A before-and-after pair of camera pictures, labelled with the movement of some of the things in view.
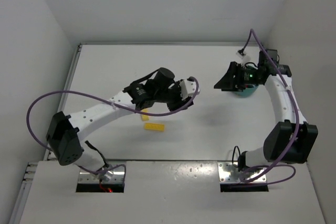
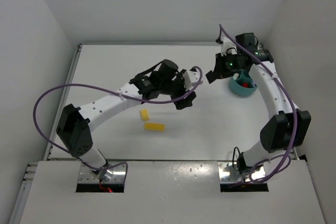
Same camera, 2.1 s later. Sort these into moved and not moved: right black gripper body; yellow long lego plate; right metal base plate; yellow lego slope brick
Moved: right black gripper body
Not moved: yellow long lego plate; right metal base plate; yellow lego slope brick
